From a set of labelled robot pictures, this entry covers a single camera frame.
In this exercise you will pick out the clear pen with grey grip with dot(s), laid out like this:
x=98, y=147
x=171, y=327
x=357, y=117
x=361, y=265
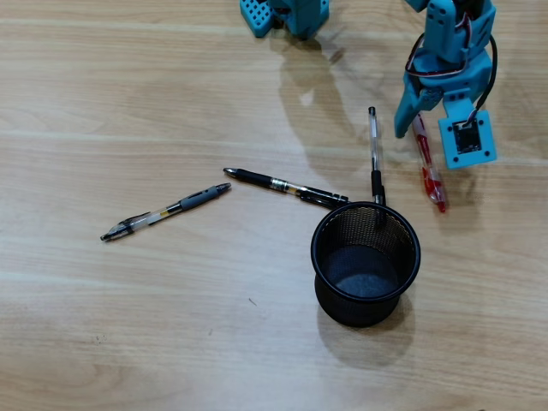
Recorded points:
x=197, y=199

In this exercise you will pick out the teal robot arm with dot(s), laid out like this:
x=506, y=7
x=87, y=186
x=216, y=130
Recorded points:
x=445, y=25

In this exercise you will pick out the black mesh pen holder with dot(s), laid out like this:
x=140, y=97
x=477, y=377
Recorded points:
x=364, y=308

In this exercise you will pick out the black pen with silver tip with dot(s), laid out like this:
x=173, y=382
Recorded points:
x=257, y=176

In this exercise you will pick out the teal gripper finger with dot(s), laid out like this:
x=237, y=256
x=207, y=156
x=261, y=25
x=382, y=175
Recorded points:
x=404, y=113
x=431, y=100

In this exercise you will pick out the clear pen with black cap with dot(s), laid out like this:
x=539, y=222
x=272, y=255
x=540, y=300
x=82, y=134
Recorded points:
x=373, y=141

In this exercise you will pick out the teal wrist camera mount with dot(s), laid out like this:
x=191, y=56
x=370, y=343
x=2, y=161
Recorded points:
x=466, y=156

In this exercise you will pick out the red gel pen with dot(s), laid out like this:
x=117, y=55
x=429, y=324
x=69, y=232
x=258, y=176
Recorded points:
x=432, y=180

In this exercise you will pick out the teal robot base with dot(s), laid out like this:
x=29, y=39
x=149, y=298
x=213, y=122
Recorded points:
x=299, y=17

